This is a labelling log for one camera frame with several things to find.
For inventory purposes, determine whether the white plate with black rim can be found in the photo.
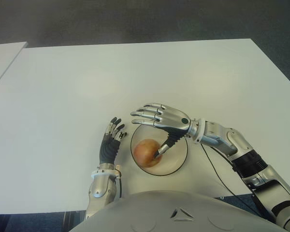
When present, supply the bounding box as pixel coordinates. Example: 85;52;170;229
130;123;189;176

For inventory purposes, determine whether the grey robot torso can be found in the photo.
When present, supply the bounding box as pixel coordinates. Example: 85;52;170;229
69;189;290;232

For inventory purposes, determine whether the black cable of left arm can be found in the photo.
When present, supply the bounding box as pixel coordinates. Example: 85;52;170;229
117;177;124;199

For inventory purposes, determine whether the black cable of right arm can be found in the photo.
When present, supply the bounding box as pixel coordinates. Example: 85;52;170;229
201;144;265;219

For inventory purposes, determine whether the white side table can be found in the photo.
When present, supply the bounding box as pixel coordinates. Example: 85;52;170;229
0;41;28;94

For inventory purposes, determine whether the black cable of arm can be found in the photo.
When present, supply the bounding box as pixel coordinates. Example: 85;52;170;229
117;177;124;199
201;144;265;219

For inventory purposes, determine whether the red yellow apple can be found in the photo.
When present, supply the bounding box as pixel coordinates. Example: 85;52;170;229
133;139;163;168

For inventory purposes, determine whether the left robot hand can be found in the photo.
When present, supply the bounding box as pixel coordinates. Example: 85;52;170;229
99;117;129;165

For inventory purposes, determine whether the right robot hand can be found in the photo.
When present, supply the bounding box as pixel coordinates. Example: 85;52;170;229
130;102;193;159

